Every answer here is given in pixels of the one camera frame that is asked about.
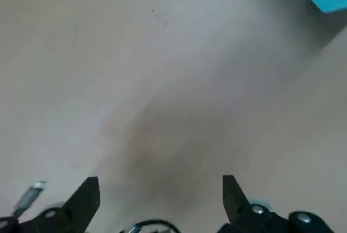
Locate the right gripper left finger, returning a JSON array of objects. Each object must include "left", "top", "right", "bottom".
[{"left": 0, "top": 176, "right": 101, "bottom": 233}]

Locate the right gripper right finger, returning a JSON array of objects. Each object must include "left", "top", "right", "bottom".
[{"left": 216, "top": 174, "right": 336, "bottom": 233}]

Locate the thin black cable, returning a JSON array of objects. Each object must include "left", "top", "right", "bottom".
[{"left": 119, "top": 218, "right": 182, "bottom": 233}]

